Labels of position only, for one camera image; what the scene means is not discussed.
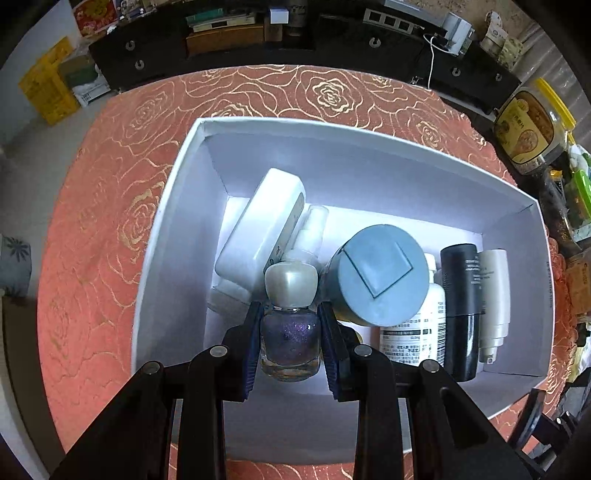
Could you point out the red wall poster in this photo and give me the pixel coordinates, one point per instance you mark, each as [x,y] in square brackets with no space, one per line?
[94,16]

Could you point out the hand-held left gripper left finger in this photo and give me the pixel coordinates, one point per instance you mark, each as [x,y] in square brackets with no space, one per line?
[251,350]

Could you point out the white pump bottle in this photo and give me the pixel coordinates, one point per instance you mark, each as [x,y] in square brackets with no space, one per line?
[494,295]

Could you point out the yellow plastic crate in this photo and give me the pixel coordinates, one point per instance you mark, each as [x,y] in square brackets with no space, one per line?
[46,87]

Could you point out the small white red-label bottle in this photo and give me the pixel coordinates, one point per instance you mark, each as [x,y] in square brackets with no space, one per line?
[226,297]

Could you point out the small white box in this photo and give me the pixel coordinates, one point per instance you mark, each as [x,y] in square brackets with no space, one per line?
[279,16]

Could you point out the blue-lidded round container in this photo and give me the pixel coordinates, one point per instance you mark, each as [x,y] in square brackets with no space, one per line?
[383,277]

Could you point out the white plastic basket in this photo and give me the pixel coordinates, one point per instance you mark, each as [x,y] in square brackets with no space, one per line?
[90,94]

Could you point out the brown cardboard box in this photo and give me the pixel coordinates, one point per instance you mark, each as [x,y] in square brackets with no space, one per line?
[76,69]

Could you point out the black cylindrical bottle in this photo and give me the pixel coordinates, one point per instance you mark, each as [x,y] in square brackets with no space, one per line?
[461,323]

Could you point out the white pill bottle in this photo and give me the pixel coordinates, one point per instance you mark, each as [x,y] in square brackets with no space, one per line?
[411,341]

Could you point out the grey floral cushion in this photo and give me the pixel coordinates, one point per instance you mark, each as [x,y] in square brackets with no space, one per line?
[16,258]

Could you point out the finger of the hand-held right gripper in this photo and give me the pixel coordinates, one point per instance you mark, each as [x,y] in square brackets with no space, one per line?
[528,415]

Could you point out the white charging device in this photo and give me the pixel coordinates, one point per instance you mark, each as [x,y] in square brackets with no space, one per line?
[457,30]

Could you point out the white rectangular bottle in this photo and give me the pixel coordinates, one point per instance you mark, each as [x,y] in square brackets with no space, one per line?
[258,230]

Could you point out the brown paper box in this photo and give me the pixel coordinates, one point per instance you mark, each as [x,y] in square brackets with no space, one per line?
[579,290]

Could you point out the silver set-top box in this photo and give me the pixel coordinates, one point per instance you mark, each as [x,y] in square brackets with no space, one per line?
[415,11]

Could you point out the green-lidded container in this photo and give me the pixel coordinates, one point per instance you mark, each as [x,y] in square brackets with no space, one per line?
[581,194]

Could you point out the purple glitter nail polish bottle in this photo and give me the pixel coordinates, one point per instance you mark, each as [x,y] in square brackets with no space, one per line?
[291,341]

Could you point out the black TV cabinet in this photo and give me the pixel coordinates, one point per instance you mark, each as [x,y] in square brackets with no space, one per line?
[323,32]

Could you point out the white cardboard box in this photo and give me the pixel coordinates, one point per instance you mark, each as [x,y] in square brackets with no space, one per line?
[346,175]

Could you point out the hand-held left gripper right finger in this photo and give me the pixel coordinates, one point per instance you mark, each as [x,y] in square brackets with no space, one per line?
[330,355]

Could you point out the blue and yellow spray bottle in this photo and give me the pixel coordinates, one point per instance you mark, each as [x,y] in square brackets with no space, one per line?
[311,235]

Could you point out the clear jar with yellow lid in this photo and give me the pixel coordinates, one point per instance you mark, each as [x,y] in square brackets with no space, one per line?
[526,129]

